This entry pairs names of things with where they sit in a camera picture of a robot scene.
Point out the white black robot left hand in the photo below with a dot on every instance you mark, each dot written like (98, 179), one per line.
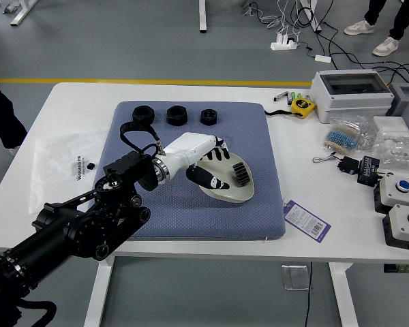
(191, 146)

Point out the big black gear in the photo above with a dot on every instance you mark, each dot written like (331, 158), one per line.
(241, 174)

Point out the white square dish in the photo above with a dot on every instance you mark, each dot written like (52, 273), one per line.
(240, 194)

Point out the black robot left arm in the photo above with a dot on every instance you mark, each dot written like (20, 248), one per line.
(71, 228)

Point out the large black hex nut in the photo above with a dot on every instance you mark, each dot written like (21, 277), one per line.
(177, 116)
(143, 115)

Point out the small black hex nut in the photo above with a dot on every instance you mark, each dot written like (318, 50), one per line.
(209, 118)

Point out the blue and yellow button box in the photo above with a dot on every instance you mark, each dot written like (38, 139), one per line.
(395, 195)

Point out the red button box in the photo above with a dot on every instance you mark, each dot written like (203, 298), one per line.
(400, 230)

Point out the blue-grey textured cushion mat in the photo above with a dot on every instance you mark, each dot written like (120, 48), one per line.
(208, 218)

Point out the silver black pen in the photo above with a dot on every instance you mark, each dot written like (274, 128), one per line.
(281, 97)

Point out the white table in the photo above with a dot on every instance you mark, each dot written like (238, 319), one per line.
(71, 98)

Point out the white background table leg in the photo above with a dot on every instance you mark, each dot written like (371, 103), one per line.
(202, 17)
(313, 17)
(22, 13)

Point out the clear printed plastic bag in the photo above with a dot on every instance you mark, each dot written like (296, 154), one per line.
(54, 163)

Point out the purple paper tag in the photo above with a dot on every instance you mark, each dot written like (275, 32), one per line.
(306, 221)

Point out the white power strip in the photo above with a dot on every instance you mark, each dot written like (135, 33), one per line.
(284, 45)

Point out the strip of blue resistors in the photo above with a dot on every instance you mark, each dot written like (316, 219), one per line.
(342, 138)

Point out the white floor adapter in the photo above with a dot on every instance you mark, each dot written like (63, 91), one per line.
(322, 58)

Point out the clear bag of small parts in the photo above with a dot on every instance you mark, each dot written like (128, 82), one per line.
(366, 129)

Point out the black electronic relay module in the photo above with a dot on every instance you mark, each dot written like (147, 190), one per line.
(368, 170)

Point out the white foam block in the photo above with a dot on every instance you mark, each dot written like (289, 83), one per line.
(390, 125)

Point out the clear bubble bag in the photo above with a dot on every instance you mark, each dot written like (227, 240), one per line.
(398, 150)

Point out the table height control panel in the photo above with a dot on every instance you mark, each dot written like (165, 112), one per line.
(402, 268)

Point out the person with beige shoes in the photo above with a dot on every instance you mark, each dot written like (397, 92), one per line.
(405, 20)

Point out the grey electrical enclosure box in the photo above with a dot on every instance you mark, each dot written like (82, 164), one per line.
(351, 102)

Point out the clear bracket under table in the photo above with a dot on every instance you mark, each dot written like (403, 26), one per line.
(294, 277)

